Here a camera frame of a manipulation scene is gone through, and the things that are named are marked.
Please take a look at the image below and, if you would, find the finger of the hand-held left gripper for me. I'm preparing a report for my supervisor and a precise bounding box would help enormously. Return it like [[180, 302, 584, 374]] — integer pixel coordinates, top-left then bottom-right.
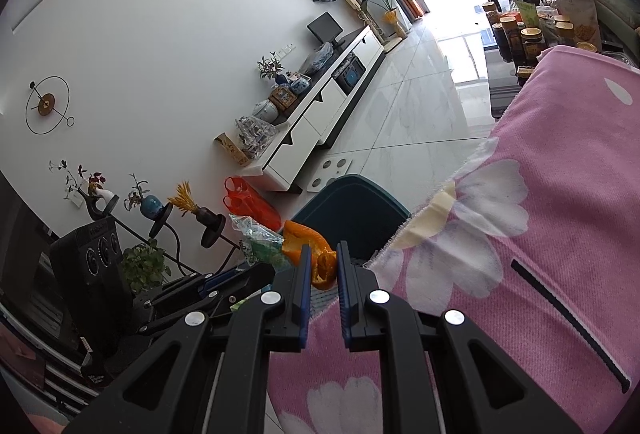
[[137, 261, 277, 337], [150, 268, 253, 310]]

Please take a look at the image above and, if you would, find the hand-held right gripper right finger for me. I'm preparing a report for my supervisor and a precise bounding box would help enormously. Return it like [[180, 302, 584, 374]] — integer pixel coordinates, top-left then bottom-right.
[[336, 241, 583, 434]]

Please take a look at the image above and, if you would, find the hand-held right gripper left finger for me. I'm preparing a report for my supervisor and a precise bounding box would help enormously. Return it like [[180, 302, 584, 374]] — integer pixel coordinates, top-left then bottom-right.
[[65, 255, 313, 434]]

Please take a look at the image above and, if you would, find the orange peel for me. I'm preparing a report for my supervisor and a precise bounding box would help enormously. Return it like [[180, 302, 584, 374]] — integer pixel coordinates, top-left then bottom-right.
[[281, 220, 337, 291]]

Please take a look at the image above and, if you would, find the green snack wrapper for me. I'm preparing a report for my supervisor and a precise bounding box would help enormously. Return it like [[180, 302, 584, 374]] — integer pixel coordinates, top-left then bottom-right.
[[229, 214, 288, 267]]

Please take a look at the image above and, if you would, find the teal plastic bin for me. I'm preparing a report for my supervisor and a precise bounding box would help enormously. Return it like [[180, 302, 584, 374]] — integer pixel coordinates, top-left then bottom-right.
[[290, 175, 411, 265]]

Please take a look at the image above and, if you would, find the leafy green potted plant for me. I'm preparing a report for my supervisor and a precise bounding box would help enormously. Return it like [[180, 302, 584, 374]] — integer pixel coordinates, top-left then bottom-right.
[[121, 239, 166, 295]]

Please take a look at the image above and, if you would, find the black vase with wheat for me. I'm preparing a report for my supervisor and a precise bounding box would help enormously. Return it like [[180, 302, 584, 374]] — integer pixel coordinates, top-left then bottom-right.
[[167, 181, 226, 227]]

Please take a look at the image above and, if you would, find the orange plastic bag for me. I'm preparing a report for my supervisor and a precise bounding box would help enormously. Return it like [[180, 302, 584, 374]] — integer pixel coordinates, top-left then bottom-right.
[[222, 176, 282, 231]]

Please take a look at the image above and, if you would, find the black metal plant stand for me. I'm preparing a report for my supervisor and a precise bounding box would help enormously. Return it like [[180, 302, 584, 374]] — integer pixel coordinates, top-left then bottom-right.
[[85, 194, 251, 285]]

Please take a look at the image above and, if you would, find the white vase with red flowers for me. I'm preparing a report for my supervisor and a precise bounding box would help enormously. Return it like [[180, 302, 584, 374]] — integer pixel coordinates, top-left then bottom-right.
[[50, 159, 121, 220]]

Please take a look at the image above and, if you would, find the blue vase with twigs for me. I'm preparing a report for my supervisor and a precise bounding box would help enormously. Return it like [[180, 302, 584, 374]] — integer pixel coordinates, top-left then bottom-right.
[[125, 174, 163, 219]]

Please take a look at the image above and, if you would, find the white board with holes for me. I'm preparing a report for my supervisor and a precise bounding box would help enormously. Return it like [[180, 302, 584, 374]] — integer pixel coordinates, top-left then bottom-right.
[[306, 158, 353, 193]]

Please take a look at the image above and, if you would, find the kraft paper box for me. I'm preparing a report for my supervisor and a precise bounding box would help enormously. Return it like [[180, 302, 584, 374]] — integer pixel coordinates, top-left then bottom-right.
[[215, 132, 253, 167]]

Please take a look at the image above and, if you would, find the glass ship ornament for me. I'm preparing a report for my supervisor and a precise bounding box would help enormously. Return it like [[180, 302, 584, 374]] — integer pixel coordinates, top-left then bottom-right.
[[236, 115, 277, 160]]

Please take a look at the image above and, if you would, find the white ceramic jar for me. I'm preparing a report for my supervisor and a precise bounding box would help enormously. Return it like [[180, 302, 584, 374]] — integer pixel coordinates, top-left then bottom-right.
[[252, 100, 278, 122]]

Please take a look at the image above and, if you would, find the white TV cabinet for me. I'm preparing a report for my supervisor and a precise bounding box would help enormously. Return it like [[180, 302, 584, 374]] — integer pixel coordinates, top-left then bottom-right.
[[215, 25, 386, 194]]

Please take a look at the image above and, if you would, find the plant sprig in blue vase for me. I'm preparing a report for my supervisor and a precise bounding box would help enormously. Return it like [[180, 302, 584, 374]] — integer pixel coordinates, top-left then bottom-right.
[[257, 51, 291, 85]]

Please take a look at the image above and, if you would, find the plastic-wrapped bundle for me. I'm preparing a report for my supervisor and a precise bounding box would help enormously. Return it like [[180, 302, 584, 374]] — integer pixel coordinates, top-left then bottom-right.
[[300, 43, 335, 76]]

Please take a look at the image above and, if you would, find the pink floral blanket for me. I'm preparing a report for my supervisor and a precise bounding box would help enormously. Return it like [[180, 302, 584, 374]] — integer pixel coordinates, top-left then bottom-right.
[[267, 45, 640, 434]]

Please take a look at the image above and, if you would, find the dark glass coffee table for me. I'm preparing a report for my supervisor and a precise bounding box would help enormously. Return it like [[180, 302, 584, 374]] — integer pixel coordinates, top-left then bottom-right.
[[482, 0, 551, 120]]

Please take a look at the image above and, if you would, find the black monitor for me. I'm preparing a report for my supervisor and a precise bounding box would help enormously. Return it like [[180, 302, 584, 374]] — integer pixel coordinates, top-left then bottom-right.
[[306, 12, 345, 47]]

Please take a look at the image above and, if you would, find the group of lidded jars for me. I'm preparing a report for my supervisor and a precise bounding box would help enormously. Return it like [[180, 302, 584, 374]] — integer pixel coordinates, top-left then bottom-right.
[[482, 1, 601, 65]]

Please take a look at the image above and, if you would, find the green carton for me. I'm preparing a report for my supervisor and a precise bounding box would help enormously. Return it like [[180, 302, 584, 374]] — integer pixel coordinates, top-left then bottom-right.
[[515, 0, 538, 30]]

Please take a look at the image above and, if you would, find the green and brown sofa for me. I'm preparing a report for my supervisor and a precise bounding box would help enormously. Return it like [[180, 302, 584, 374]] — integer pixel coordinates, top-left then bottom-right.
[[490, 0, 640, 65]]

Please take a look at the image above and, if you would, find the round wire wall clock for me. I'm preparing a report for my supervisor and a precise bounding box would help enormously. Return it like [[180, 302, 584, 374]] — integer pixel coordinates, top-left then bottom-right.
[[25, 76, 76, 136]]

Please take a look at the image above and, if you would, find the wooden picture frame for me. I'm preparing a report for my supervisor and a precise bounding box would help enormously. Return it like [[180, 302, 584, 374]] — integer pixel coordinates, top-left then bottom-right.
[[269, 85, 297, 110]]

